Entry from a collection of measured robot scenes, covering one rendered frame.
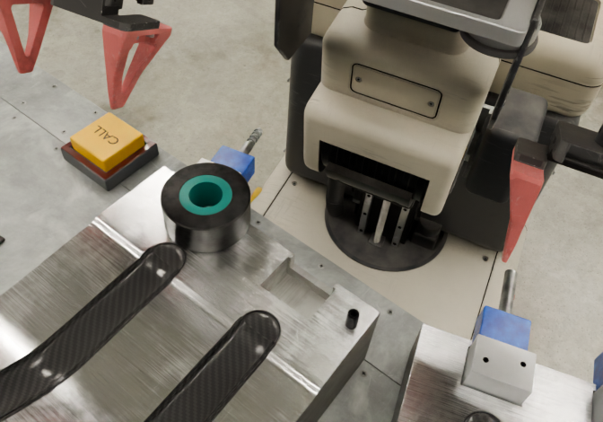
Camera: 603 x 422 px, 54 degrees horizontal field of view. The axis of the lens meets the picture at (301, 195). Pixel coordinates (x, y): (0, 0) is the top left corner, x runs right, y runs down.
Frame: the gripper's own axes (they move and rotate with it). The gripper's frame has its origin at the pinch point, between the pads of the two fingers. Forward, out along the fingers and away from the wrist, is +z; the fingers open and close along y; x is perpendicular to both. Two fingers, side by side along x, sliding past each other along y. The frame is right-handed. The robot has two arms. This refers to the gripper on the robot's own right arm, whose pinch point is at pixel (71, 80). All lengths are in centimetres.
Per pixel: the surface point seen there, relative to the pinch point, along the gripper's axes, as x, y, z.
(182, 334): -5.4, 17.3, 15.1
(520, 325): 8.6, 42.8, 9.9
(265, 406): -7.4, 26.0, 16.1
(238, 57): 157, -55, 32
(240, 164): 16.7, 10.3, 9.0
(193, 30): 162, -78, 29
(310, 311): 2.7, 25.4, 13.6
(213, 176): 4.7, 12.7, 5.7
